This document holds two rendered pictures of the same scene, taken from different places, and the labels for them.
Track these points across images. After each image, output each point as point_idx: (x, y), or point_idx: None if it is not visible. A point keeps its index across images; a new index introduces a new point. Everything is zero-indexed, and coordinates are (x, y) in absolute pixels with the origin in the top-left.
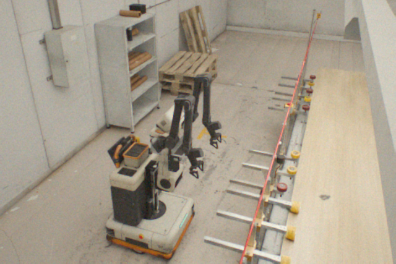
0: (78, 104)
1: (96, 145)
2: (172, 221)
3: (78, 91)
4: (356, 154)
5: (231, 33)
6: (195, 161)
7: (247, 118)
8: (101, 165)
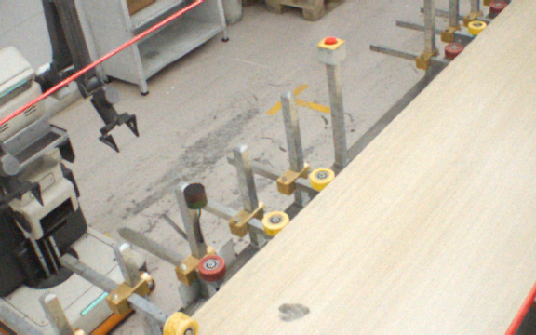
0: (22, 37)
1: (67, 119)
2: (70, 300)
3: (18, 11)
4: (486, 193)
5: None
6: (7, 183)
7: (408, 69)
8: None
